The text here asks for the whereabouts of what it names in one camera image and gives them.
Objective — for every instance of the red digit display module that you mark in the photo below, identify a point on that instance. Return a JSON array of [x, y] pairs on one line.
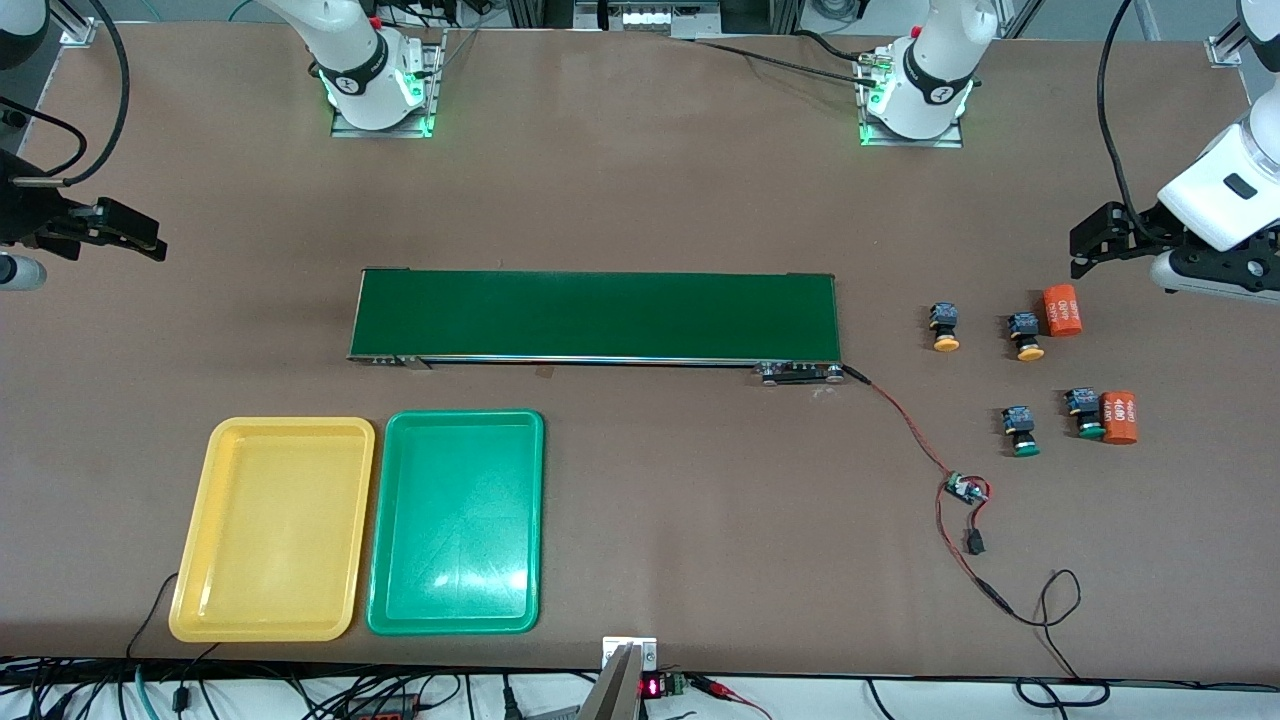
[[652, 687]]

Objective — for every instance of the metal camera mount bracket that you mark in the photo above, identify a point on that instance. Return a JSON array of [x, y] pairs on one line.
[[615, 690]]

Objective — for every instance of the red black clip lead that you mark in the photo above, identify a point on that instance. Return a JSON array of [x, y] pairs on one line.
[[725, 690]]

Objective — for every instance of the yellow push button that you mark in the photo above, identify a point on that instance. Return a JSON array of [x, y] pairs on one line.
[[1030, 351], [946, 343]]

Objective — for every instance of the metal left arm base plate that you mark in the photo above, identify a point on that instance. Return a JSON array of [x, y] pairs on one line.
[[915, 143]]

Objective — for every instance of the orange cylinder with white print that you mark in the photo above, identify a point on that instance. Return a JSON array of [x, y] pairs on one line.
[[1062, 310], [1119, 418]]

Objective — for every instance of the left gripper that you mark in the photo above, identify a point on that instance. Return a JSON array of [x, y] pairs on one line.
[[1163, 222]]

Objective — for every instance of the yellow plastic tray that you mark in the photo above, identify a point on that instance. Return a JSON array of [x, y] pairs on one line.
[[270, 560]]

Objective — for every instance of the green conveyor belt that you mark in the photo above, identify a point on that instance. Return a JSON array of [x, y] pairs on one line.
[[750, 300]]

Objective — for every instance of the small green circuit board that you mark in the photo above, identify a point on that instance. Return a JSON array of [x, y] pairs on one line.
[[965, 488]]

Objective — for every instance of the white device with lights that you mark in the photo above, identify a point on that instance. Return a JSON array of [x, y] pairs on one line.
[[650, 18]]

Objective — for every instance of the aluminium profile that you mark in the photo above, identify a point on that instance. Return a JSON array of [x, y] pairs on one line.
[[1225, 50], [78, 28]]

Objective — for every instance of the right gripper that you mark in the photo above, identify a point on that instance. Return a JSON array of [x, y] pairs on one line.
[[22, 211]]

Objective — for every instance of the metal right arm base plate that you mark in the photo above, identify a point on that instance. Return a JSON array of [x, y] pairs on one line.
[[380, 133]]

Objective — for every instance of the green plastic tray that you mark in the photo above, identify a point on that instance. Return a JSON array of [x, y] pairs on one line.
[[455, 570]]

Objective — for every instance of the small black switch connector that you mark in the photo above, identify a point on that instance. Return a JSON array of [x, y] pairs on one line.
[[975, 543]]

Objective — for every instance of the green push button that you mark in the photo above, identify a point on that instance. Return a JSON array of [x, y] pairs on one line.
[[1024, 449], [1088, 431]]

